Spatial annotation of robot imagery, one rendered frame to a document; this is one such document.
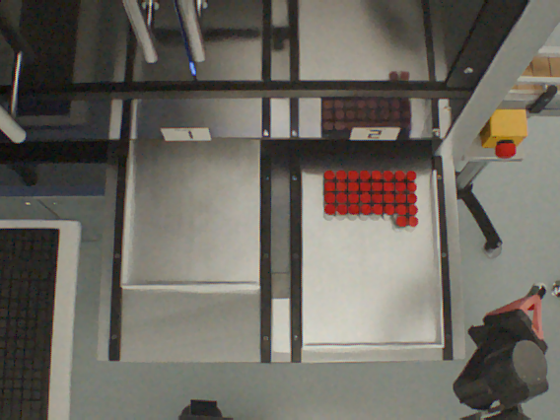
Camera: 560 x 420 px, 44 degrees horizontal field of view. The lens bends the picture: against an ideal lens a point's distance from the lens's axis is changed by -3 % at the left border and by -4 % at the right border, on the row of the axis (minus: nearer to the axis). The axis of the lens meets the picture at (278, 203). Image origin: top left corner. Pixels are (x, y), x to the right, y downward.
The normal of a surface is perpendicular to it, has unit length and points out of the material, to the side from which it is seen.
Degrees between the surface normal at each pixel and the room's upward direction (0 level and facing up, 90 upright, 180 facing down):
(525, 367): 28
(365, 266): 0
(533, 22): 90
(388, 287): 0
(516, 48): 90
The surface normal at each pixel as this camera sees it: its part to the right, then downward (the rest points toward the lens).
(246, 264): 0.00, -0.25
